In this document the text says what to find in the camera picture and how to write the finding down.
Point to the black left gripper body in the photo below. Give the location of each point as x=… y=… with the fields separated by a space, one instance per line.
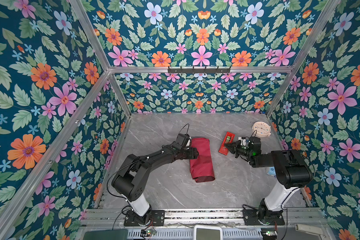
x=188 y=154

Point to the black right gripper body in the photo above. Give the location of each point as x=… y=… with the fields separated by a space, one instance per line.
x=239 y=149

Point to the red tape dispenser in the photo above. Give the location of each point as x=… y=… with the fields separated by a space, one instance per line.
x=226 y=140

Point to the maroon wrapping paper sheet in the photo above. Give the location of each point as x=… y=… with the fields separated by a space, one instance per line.
x=201 y=168

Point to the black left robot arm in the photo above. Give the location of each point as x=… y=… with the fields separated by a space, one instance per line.
x=131 y=179

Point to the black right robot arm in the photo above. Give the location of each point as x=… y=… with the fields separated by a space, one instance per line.
x=292 y=174

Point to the white screen device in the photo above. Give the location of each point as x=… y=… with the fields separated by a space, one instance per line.
x=207 y=232

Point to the white power strip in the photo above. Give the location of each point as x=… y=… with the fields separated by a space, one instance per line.
x=312 y=230

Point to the dark green pad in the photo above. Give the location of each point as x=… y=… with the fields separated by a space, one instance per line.
x=121 y=234

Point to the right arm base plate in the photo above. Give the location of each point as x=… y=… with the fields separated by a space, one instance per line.
x=263 y=217

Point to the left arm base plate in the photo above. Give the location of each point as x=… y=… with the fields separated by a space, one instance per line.
x=154 y=218

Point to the black hook rail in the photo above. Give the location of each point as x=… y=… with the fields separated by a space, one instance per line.
x=199 y=70

